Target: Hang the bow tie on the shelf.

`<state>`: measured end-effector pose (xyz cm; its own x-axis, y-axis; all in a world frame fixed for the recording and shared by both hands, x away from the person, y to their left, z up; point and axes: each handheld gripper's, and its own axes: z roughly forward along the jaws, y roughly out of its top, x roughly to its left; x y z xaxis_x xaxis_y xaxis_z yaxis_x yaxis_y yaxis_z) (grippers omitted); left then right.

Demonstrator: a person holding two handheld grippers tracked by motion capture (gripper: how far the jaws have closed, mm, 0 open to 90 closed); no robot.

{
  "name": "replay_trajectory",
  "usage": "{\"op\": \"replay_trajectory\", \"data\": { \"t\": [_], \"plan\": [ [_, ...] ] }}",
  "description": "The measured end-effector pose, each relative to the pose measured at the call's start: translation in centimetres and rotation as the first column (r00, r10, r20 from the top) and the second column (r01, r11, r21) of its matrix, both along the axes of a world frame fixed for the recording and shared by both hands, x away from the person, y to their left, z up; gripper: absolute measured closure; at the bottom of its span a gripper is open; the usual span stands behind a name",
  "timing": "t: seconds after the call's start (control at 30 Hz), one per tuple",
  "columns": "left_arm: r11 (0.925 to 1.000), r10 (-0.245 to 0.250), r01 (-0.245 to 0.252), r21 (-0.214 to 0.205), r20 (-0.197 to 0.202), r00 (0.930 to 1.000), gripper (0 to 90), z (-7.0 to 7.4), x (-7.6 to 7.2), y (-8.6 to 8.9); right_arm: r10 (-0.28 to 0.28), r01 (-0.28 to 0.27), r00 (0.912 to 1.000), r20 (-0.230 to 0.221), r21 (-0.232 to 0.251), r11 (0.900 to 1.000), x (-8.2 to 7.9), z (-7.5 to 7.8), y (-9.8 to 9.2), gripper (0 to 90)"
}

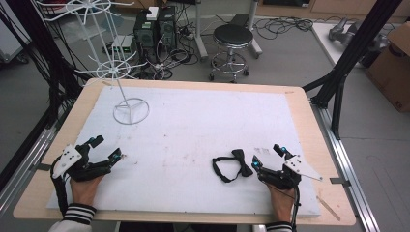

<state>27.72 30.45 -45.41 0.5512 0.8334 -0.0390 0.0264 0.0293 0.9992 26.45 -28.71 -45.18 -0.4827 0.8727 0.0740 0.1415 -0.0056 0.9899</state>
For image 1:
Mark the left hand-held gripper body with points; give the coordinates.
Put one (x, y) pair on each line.
(72, 158)

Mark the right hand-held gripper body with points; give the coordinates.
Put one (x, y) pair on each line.
(296, 166)

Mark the black bow tie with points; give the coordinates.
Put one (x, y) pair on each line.
(243, 162)

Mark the person's left hand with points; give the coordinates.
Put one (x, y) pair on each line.
(83, 191)

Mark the person's right hand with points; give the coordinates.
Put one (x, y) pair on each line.
(282, 204)

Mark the thin wooden stick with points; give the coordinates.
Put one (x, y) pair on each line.
(328, 208)

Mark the person's left striped sleeve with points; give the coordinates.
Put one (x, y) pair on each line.
(79, 214)

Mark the person's striped sleeve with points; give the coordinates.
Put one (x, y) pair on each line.
(79, 214)
(278, 227)

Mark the person's right striped sleeve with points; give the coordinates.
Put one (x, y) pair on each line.
(278, 227)

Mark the white foam mat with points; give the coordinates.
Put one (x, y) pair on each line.
(193, 135)

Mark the white and green device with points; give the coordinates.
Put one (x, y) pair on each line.
(124, 43)

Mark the black computer tower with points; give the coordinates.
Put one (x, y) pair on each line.
(167, 29)
(145, 37)

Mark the white platform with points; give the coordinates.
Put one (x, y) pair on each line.
(325, 42)

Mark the grey desk leg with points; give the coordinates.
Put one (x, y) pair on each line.
(199, 35)
(254, 35)

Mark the black round stool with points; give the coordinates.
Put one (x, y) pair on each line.
(232, 35)

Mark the brown cardboard box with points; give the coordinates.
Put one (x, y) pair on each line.
(391, 71)

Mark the black foot pedal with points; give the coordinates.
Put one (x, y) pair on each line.
(239, 20)

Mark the white box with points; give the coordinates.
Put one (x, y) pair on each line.
(152, 13)

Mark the aluminium rail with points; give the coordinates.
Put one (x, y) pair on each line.
(346, 161)
(29, 158)

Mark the black metal frame stand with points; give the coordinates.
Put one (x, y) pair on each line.
(349, 54)
(48, 54)

